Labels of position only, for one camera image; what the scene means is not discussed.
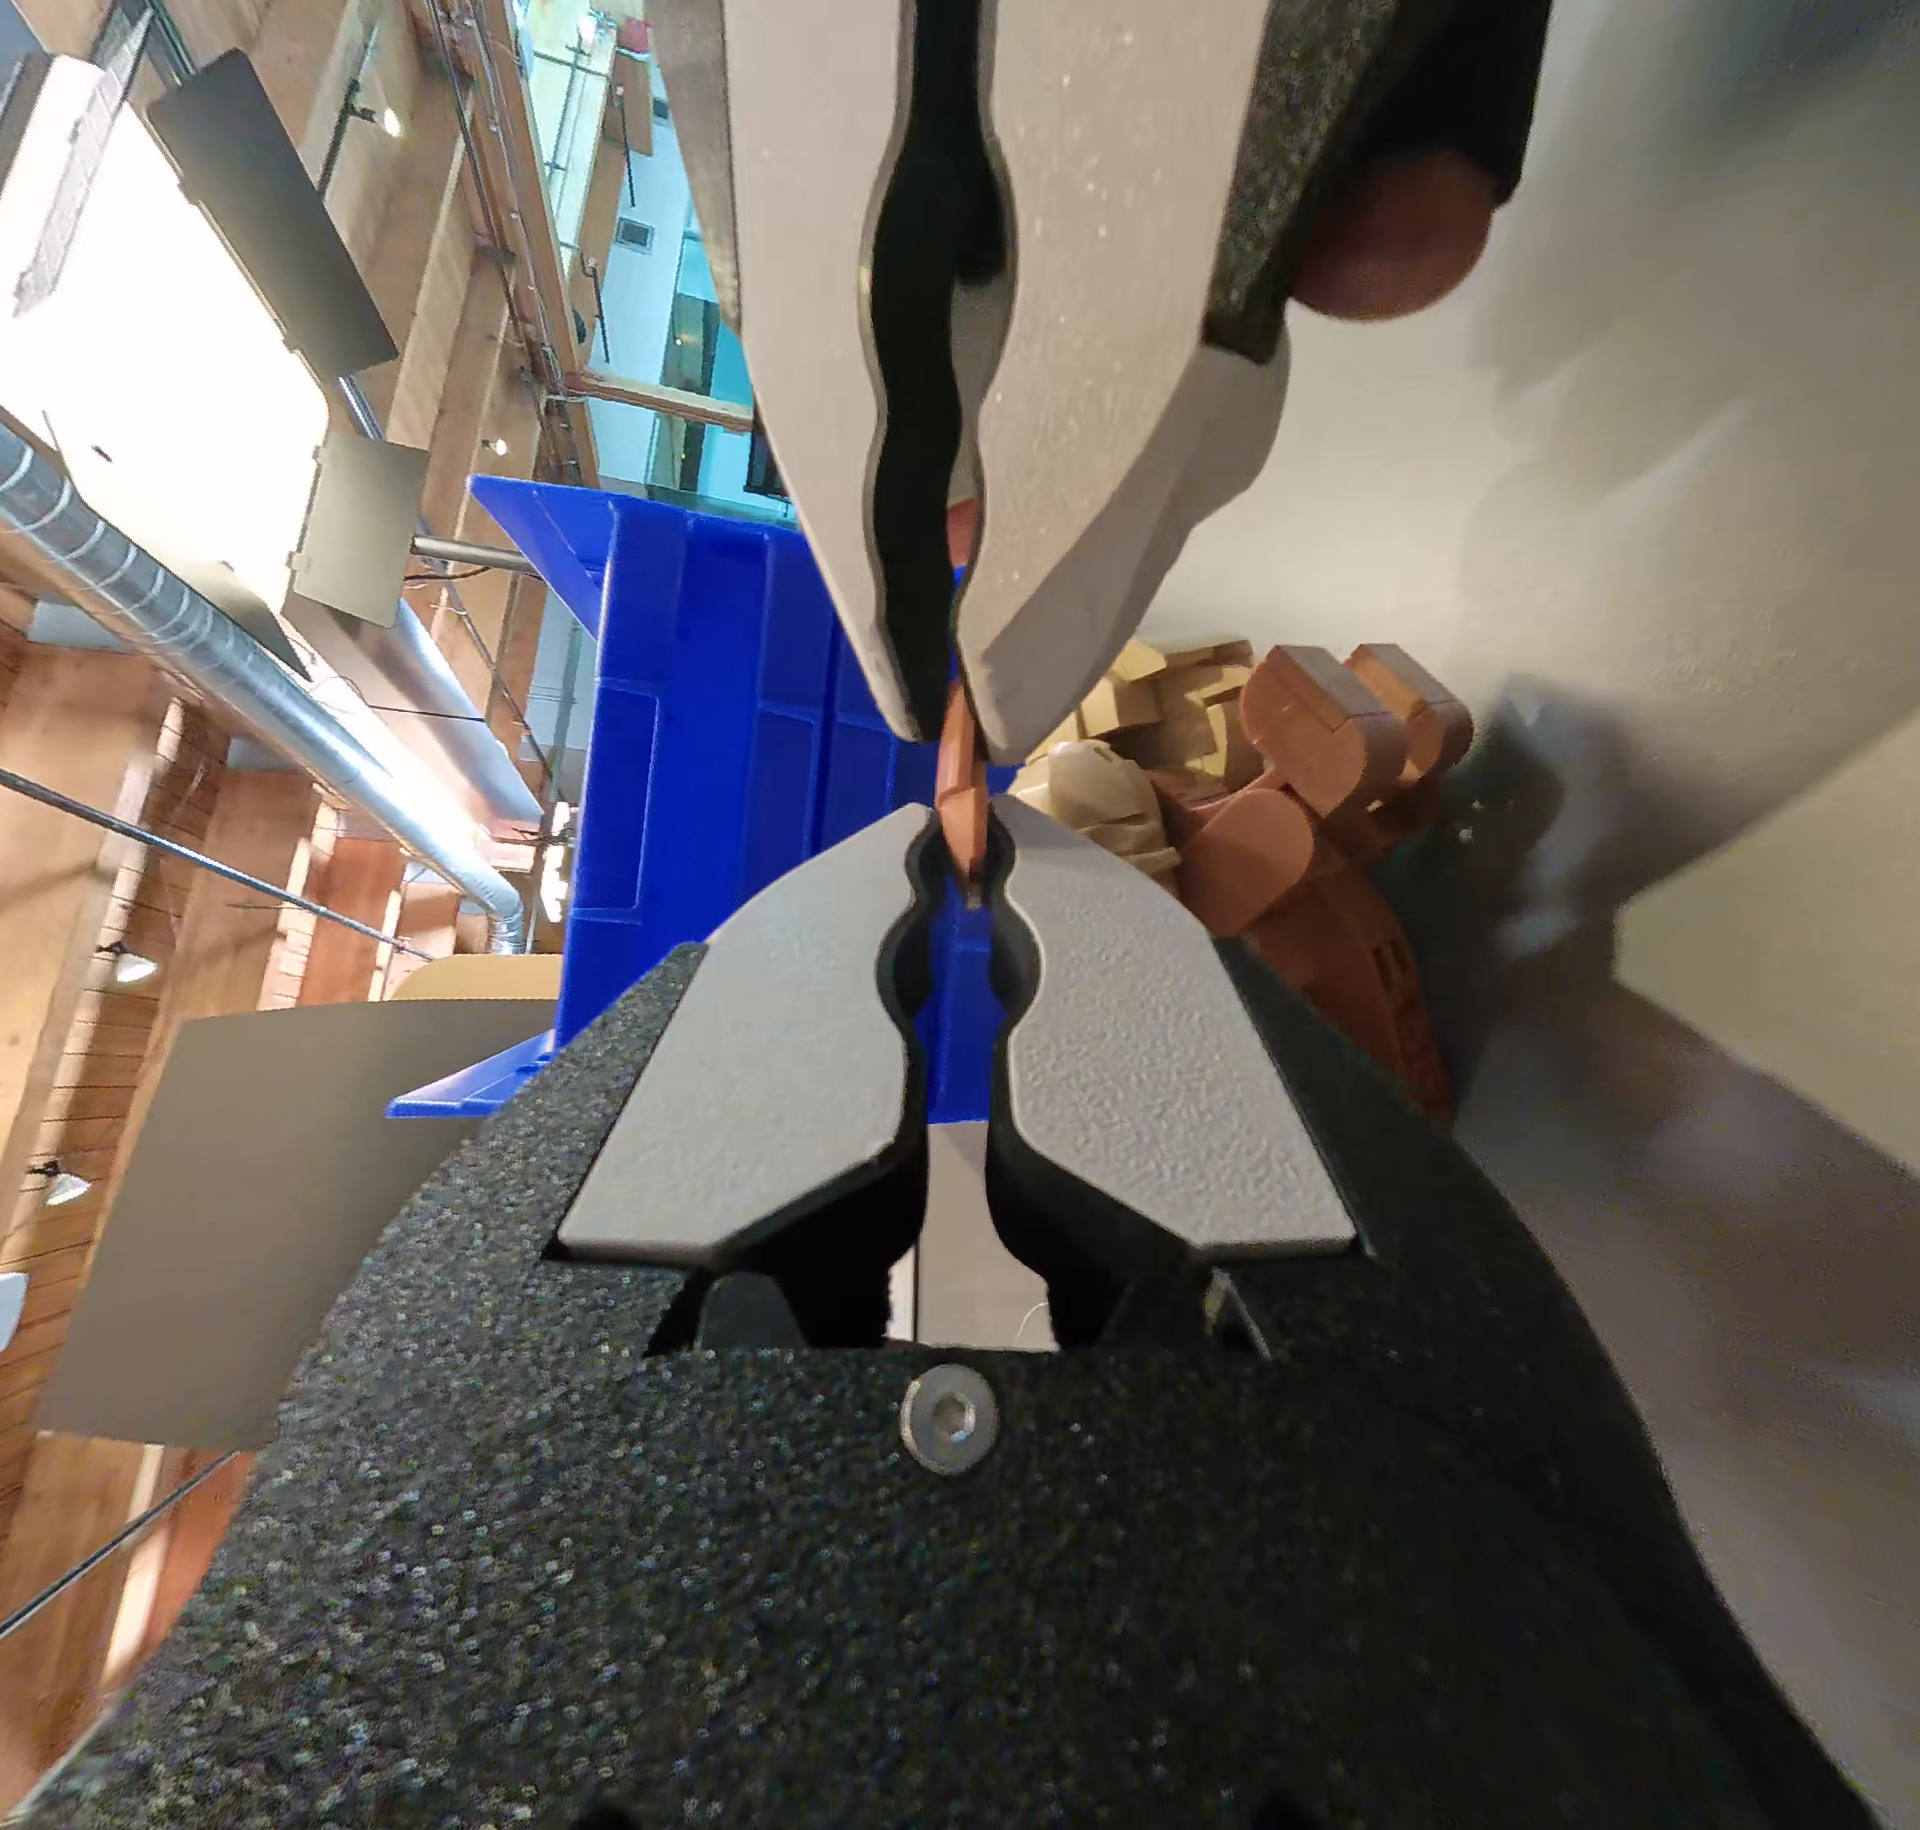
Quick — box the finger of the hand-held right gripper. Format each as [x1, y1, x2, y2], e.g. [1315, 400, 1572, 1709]
[952, 0, 1292, 758]
[646, 0, 963, 744]

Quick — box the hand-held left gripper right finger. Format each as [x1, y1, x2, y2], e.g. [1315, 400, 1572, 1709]
[982, 794, 1364, 1261]

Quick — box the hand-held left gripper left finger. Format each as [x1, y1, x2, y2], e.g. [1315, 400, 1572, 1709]
[555, 800, 930, 1261]

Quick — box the stack of blue plastic bins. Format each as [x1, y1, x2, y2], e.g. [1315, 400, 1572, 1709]
[388, 471, 1038, 1127]

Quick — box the thin brown brick plate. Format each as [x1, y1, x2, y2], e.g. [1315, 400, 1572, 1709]
[932, 500, 1003, 914]

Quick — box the brown brick assembly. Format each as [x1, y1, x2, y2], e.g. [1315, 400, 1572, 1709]
[1155, 643, 1478, 1129]

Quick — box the grey desk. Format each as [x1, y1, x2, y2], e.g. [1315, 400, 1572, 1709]
[1117, 0, 1920, 1830]

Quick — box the person's right hand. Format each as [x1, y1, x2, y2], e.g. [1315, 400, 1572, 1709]
[1295, 149, 1499, 323]

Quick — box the white ceiling light panel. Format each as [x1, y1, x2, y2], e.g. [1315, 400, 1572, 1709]
[0, 51, 340, 617]

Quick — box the silver ventilation duct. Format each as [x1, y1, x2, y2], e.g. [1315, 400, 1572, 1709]
[0, 420, 540, 948]

